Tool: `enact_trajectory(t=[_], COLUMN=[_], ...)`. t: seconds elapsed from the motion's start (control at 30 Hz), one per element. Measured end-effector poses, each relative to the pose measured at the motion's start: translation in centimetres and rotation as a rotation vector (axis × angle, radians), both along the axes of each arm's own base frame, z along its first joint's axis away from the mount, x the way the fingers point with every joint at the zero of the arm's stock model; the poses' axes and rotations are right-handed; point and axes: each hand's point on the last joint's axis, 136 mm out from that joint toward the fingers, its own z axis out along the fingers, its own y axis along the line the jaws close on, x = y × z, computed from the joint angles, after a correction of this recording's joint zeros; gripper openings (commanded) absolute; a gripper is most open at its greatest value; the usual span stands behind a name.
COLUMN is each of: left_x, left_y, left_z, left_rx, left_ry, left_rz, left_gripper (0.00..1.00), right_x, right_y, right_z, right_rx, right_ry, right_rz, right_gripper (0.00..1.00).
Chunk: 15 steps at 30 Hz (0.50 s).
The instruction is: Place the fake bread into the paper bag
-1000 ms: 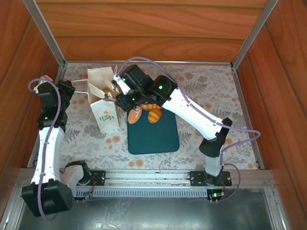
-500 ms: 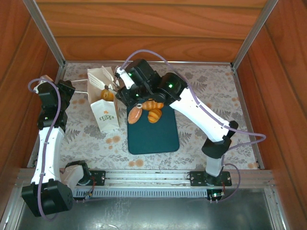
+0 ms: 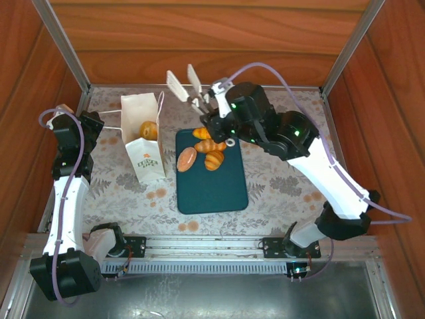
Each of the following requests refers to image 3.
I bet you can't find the fake croissant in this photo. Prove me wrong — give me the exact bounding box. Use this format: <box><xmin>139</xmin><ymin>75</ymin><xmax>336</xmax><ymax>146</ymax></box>
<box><xmin>194</xmin><ymin>138</ymin><xmax>227</xmax><ymax>154</ymax></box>
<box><xmin>204</xmin><ymin>150</ymin><xmax>226</xmax><ymax>171</ymax></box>
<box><xmin>192</xmin><ymin>127</ymin><xmax>213</xmax><ymax>140</ymax></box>

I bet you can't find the round golden fake bun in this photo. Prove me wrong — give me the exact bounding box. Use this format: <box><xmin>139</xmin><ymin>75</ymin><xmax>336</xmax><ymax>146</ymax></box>
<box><xmin>138</xmin><ymin>121</ymin><xmax>159</xmax><ymax>140</ymax></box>

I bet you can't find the oval bread roll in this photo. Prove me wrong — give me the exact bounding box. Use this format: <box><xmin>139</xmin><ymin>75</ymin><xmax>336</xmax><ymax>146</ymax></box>
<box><xmin>176</xmin><ymin>146</ymin><xmax>198</xmax><ymax>173</ymax></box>

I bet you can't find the illustrated paper gift bag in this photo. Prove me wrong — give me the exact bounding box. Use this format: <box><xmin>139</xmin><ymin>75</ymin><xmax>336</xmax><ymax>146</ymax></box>
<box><xmin>98</xmin><ymin>90</ymin><xmax>168</xmax><ymax>183</ymax></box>

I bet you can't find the teal rectangular tray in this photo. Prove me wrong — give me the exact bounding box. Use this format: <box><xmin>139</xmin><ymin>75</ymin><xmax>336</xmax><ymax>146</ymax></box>
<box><xmin>175</xmin><ymin>128</ymin><xmax>249</xmax><ymax>215</ymax></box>

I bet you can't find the floral print tablecloth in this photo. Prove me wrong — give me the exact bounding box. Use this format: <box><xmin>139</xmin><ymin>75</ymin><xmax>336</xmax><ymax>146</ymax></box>
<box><xmin>81</xmin><ymin>86</ymin><xmax>360</xmax><ymax>235</ymax></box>

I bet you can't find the small circuit board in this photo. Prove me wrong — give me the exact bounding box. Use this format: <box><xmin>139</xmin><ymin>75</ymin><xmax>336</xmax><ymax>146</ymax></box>
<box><xmin>287</xmin><ymin>261</ymin><xmax>312</xmax><ymax>283</ymax></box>

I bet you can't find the grey metal plate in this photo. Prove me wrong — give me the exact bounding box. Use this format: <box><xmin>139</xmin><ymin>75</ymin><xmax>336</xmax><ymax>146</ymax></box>
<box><xmin>19</xmin><ymin>261</ymin><xmax>383</xmax><ymax>319</ymax></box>

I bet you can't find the purple cable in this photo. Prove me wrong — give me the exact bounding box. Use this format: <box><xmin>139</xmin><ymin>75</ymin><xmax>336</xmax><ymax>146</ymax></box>
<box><xmin>220</xmin><ymin>62</ymin><xmax>413</xmax><ymax>283</ymax></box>
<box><xmin>39</xmin><ymin>108</ymin><xmax>84</xmax><ymax>308</ymax></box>

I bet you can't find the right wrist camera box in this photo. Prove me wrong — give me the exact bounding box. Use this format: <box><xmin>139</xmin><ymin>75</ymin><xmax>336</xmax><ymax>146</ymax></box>
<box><xmin>208</xmin><ymin>79</ymin><xmax>232</xmax><ymax>117</ymax></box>

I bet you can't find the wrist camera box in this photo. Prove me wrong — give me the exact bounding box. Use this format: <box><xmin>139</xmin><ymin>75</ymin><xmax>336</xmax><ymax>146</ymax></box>
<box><xmin>44</xmin><ymin>104</ymin><xmax>74</xmax><ymax>130</ymax></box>
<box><xmin>208</xmin><ymin>79</ymin><xmax>232</xmax><ymax>117</ymax></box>

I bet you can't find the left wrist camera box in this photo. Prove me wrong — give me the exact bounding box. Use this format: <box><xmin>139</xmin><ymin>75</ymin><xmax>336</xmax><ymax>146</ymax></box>
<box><xmin>44</xmin><ymin>104</ymin><xmax>74</xmax><ymax>130</ymax></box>

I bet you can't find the aluminium frame post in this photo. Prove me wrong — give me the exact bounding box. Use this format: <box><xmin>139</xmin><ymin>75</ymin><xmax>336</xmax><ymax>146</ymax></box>
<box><xmin>31</xmin><ymin>0</ymin><xmax>92</xmax><ymax>96</ymax></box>
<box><xmin>319</xmin><ymin>0</ymin><xmax>386</xmax><ymax>97</ymax></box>

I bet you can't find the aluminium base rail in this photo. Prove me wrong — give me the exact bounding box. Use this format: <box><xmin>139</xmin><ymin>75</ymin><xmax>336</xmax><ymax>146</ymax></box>
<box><xmin>23</xmin><ymin>232</ymin><xmax>381</xmax><ymax>266</ymax></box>

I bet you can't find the aluminium frame beam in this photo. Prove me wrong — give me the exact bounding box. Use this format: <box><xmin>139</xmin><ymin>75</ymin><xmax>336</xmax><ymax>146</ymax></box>
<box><xmin>0</xmin><ymin>257</ymin><xmax>36</xmax><ymax>319</ymax></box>
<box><xmin>365</xmin><ymin>261</ymin><xmax>398</xmax><ymax>319</ymax></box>

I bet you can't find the white slotted cable duct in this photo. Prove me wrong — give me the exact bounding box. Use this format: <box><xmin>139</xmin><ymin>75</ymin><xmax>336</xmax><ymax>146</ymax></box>
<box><xmin>99</xmin><ymin>260</ymin><xmax>290</xmax><ymax>275</ymax></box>

